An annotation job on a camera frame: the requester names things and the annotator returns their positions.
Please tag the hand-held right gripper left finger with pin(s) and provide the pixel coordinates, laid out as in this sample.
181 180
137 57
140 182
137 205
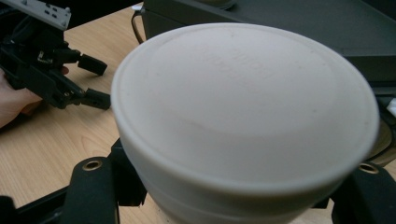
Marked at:
90 193

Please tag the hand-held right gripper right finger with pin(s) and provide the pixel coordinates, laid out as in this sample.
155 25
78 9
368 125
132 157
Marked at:
367 199

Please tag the white lid jar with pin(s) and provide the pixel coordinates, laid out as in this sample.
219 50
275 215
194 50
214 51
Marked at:
243 109

